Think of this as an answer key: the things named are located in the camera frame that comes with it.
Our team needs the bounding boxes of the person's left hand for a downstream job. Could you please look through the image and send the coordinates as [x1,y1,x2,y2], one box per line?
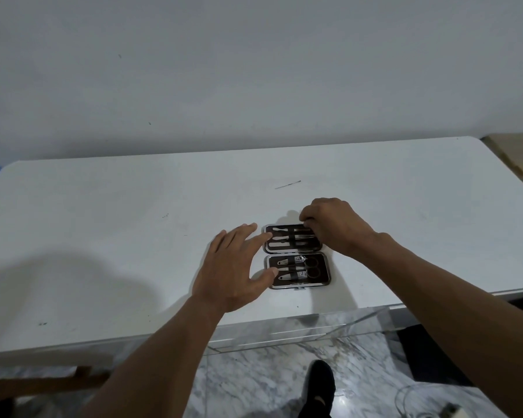
[192,223,280,314]

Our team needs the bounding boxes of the person's right hand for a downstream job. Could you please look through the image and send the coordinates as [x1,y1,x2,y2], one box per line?
[298,197,378,257]

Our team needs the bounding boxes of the black manicure kit case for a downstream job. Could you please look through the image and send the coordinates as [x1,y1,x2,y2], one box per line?
[262,223,332,290]

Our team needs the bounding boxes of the person's left forearm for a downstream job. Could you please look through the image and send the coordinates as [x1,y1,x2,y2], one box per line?
[80,296,225,418]

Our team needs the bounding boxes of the person's right forearm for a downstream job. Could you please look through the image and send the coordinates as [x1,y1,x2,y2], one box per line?
[353,233,523,418]

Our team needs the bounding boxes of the person's black shoe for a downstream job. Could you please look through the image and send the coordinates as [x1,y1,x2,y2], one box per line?
[298,360,336,418]

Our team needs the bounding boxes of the black floor mat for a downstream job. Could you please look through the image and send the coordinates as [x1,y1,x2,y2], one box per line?
[396,295,523,388]

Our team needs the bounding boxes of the light wooden furniture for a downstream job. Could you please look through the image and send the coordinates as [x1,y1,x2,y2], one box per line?
[481,133,523,197]

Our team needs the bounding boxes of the brown wooden stool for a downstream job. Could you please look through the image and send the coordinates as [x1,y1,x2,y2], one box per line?
[0,365,110,403]

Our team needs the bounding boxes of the black handled small scissors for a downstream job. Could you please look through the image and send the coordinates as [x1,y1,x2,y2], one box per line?
[296,256,320,280]

